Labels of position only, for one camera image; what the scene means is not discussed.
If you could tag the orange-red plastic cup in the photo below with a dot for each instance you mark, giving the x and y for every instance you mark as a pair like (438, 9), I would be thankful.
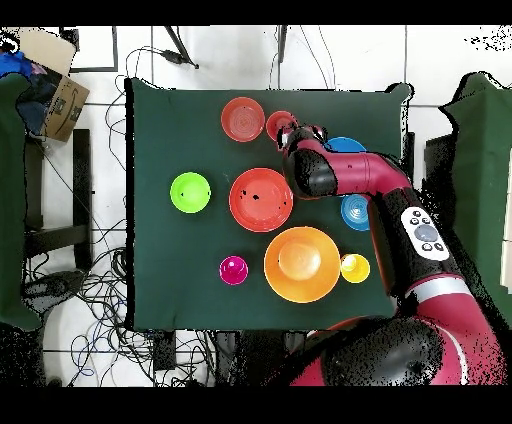
(278, 122)

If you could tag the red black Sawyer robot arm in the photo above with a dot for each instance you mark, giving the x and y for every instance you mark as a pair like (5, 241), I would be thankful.
(372, 172)

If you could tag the wide orange-red shallow bowl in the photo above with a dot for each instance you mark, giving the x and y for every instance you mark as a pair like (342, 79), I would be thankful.
(260, 204)

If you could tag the magenta-red plastic cup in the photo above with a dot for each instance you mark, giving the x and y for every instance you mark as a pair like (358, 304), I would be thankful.
(233, 270)

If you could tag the green plastic bowl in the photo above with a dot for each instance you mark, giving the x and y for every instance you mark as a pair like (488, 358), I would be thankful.
(190, 192)

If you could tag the large orange plastic bowl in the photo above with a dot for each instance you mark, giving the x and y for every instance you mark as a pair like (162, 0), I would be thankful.
(302, 264)

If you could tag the dark green table cloth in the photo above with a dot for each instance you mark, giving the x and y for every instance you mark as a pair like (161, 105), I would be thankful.
(180, 240)

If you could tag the small orange-red ringed bowl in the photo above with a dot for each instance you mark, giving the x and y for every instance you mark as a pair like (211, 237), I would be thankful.
(242, 120)

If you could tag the small blue plastic bowl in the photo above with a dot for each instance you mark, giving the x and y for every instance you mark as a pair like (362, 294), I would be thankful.
(354, 212)

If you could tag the large blue plastic bowl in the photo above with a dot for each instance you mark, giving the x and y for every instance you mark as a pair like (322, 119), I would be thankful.
(344, 144)

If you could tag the yellow plastic cup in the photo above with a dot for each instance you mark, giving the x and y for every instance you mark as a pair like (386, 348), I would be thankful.
(358, 270)

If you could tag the small black power box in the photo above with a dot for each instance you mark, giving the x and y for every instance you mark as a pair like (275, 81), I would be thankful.
(164, 350)

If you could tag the black tripod leg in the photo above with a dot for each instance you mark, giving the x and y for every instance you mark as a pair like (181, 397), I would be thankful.
(282, 40)
(180, 44)

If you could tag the black rounded floor base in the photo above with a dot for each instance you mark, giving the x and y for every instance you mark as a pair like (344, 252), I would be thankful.
(56, 286)

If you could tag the brown cardboard box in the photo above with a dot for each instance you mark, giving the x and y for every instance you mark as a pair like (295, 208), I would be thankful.
(66, 108)

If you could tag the green cloth covered table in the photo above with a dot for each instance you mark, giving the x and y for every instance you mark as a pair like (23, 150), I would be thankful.
(10, 200)
(484, 160)

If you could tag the blue cloth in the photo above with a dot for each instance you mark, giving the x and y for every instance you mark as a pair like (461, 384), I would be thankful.
(14, 63)

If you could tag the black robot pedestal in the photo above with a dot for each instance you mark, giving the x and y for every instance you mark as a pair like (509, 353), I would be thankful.
(256, 356)

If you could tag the black chair frame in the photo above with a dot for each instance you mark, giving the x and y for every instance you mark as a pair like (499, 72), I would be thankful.
(82, 180)

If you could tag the black metal frame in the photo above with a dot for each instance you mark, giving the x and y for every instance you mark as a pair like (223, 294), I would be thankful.
(115, 48)

